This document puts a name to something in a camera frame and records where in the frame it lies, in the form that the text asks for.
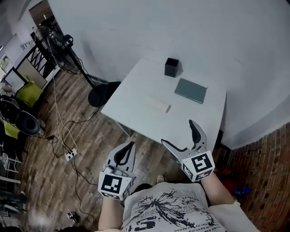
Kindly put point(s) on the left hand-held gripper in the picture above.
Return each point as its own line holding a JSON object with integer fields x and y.
{"x": 114, "y": 184}

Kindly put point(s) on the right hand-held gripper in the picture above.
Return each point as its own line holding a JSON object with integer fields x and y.
{"x": 199, "y": 165}

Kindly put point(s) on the white glasses case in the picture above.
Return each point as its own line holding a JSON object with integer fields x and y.
{"x": 156, "y": 105}

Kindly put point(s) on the person's left forearm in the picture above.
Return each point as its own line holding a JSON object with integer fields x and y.
{"x": 109, "y": 215}

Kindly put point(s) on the person's right forearm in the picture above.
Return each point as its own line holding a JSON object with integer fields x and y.
{"x": 217, "y": 190}

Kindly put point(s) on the white table leg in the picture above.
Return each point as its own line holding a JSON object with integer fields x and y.
{"x": 124, "y": 129}

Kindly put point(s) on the person's dark trousers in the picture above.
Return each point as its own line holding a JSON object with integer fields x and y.
{"x": 142, "y": 188}

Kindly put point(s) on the person's shoe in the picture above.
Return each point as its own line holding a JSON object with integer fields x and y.
{"x": 161, "y": 179}

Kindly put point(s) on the red object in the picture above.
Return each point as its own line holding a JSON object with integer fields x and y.
{"x": 226, "y": 172}

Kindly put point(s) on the white power strip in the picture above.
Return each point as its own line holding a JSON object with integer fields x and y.
{"x": 71, "y": 154}

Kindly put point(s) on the grey notebook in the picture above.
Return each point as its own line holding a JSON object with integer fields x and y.
{"x": 190, "y": 90}

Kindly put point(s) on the white printed t-shirt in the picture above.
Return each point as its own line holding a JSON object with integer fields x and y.
{"x": 172, "y": 210}

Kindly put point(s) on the blue object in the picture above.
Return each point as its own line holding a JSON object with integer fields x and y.
{"x": 241, "y": 190}

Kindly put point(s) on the small black white device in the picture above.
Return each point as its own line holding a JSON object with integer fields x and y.
{"x": 73, "y": 216}

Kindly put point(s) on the black square pen holder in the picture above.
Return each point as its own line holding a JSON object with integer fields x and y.
{"x": 171, "y": 68}

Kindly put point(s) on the black round stool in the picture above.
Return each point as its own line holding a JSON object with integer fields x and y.
{"x": 28, "y": 123}

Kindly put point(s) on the black standing fan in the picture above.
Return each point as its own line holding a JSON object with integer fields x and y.
{"x": 68, "y": 61}

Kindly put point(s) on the white metal stool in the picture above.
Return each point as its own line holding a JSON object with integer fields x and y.
{"x": 8, "y": 163}

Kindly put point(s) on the green chair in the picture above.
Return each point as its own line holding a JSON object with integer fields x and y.
{"x": 29, "y": 93}

